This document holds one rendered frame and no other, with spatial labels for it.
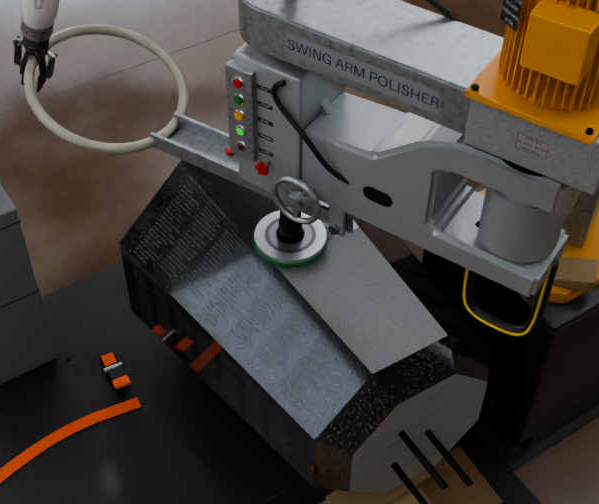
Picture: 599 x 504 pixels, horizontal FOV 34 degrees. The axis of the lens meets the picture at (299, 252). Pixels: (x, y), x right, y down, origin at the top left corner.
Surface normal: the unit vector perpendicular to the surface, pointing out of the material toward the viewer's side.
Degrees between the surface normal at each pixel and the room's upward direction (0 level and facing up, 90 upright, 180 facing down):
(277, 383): 45
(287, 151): 90
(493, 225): 90
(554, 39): 90
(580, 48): 90
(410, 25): 0
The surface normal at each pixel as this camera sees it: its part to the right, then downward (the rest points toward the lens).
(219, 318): -0.58, -0.19
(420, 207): -0.55, 0.61
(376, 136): -0.05, -0.71
